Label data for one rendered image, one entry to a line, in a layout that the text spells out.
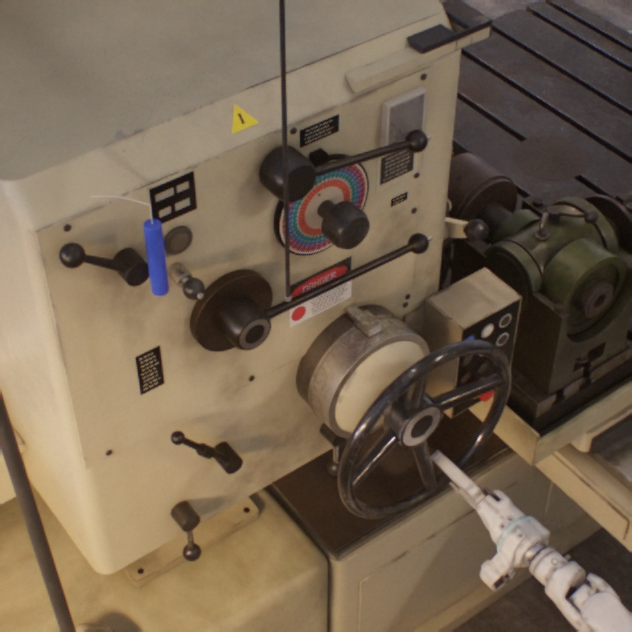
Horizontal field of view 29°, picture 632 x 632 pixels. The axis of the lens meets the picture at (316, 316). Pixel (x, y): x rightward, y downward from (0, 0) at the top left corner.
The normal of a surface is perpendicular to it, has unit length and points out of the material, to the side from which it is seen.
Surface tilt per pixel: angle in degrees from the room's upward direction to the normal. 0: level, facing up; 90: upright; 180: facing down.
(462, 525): 90
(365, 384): 70
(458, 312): 0
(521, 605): 0
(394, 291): 90
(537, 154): 0
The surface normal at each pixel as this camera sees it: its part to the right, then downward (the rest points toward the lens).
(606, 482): 0.00, -0.72
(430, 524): 0.59, 0.56
